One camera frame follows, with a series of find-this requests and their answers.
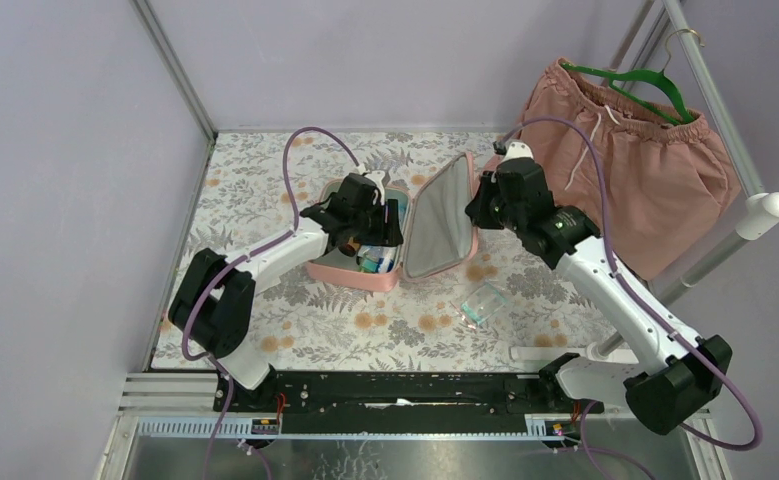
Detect metal clothes rack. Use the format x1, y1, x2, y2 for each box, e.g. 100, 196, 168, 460
604, 0, 779, 317

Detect brown bottle orange cap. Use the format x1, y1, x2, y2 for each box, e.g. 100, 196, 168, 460
338, 239, 361, 257

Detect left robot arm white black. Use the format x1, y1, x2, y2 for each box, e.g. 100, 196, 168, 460
167, 170, 403, 411

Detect blue white pouch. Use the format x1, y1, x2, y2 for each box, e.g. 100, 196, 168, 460
357, 245, 398, 274

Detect clear teal zip bag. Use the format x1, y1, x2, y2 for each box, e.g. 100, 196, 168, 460
451, 281, 510, 330

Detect purple cable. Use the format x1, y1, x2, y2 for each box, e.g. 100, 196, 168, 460
494, 116, 765, 480
180, 127, 364, 480

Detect pink shorts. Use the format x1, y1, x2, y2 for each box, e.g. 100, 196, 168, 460
517, 58, 741, 281

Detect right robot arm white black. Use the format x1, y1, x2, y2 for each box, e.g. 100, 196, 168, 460
465, 157, 733, 435

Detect green clothes hanger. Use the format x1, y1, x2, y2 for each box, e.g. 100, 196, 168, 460
559, 27, 700, 127

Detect pink medicine kit case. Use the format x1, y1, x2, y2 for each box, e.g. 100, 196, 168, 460
306, 153, 478, 292

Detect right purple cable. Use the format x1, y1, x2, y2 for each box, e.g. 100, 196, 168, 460
494, 116, 765, 480

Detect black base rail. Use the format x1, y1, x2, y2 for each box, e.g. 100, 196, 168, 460
212, 370, 604, 435

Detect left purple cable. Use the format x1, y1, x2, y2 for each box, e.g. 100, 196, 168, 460
180, 127, 364, 480

